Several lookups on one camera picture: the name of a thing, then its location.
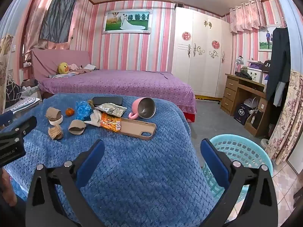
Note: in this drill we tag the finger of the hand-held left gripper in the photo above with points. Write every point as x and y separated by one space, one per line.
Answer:
23 124
6 118

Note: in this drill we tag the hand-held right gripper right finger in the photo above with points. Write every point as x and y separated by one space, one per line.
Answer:
214 163

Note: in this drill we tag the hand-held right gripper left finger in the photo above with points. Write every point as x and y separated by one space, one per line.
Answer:
91 160

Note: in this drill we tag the teal plastic basket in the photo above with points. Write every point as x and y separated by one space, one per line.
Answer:
241 146

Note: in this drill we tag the crushed brown paper cup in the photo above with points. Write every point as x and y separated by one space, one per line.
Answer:
77 127

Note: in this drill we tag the white tissue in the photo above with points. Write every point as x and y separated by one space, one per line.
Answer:
94 119

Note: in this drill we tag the orange snack wrapper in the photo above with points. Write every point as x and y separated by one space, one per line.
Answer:
110 123

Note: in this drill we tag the person's left hand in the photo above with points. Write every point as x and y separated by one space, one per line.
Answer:
6 186

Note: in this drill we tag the white dotted cloth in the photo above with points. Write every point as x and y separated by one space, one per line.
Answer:
26 101

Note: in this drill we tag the black patterned cloth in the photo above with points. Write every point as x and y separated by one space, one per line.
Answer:
13 92

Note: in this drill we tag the small white bowl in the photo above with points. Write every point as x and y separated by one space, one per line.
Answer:
56 122

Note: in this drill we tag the small tangerine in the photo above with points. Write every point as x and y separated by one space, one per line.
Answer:
69 112

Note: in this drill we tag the blue plastic bag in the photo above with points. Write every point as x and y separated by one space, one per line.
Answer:
82 111

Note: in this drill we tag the white floor fan stand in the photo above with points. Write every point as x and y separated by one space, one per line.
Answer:
265 142

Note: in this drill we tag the beige phone case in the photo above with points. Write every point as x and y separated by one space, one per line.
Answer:
135 127

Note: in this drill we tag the grey-green snack packet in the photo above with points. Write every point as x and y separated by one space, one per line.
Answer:
111 108

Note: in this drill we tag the dark blue box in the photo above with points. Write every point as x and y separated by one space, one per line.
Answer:
242 114

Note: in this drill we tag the patterned brown paper wad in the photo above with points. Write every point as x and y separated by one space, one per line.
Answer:
90 103

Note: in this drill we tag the white power strip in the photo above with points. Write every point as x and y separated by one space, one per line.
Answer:
27 64

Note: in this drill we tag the floral curtain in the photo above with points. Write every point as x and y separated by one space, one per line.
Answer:
286 123
4 59

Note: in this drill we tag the light blue cloth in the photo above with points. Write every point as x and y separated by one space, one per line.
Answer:
59 75

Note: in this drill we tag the black case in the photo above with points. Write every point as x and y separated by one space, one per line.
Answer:
107 100

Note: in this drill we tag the yellow duck plush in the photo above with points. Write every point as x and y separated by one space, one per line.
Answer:
63 68

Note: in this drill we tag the white appliance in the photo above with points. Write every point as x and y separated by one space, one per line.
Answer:
248 102

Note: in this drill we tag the pink mug with steel inside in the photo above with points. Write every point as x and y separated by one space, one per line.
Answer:
136 105

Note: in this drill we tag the wooden desk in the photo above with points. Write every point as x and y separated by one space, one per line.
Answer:
230 92

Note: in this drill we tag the pink covered headboard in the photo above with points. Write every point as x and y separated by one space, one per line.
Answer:
59 56

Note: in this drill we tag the pile of clothes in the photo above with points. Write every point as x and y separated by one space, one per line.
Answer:
80 69

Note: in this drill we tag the bed with purple bedspread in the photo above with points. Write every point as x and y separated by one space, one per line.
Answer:
142 85

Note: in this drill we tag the dark clothes bundle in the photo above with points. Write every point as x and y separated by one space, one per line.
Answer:
243 75

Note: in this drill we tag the white wardrobe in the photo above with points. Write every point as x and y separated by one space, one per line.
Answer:
201 71

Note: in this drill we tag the grey hanging garment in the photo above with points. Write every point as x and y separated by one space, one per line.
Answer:
279 93

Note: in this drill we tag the white storage box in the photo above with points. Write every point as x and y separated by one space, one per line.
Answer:
255 74

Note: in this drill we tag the desk lamp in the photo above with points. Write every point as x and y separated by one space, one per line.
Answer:
240 60

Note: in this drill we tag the pink sheer curtain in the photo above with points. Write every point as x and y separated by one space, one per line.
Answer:
35 16

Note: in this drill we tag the grey curtain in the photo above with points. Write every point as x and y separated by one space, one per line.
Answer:
59 16

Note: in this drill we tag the red paper decoration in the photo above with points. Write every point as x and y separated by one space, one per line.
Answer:
215 44
186 36

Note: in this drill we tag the dark hanging jacket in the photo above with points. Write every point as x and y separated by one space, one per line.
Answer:
279 59

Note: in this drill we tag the small framed photo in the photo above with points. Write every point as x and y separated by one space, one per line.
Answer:
264 40

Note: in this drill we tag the framed wedding picture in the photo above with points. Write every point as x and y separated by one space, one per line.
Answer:
127 21

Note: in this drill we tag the pink floral valance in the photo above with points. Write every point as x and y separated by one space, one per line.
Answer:
248 16

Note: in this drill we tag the wall switch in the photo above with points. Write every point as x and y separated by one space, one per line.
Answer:
13 48

